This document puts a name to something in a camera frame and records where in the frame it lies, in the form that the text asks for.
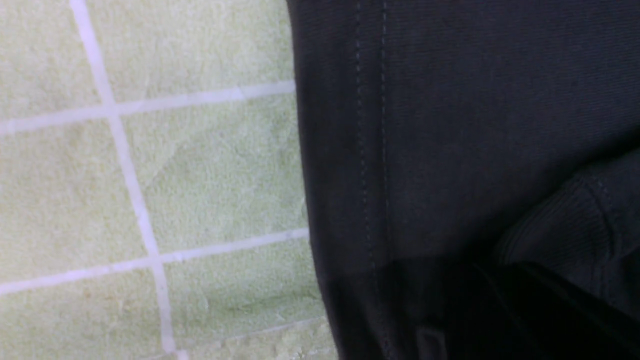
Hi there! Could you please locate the light green checkered cloth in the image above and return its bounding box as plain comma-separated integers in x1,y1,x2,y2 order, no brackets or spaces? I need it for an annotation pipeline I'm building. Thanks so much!
0,0,338,360

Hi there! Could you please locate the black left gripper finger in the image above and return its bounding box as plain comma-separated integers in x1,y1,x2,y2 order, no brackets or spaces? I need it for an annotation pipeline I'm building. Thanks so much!
470,264,639,360

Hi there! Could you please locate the dark gray long-sleeve top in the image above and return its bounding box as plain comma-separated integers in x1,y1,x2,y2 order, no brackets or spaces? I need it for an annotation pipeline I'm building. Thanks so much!
287,0,640,360

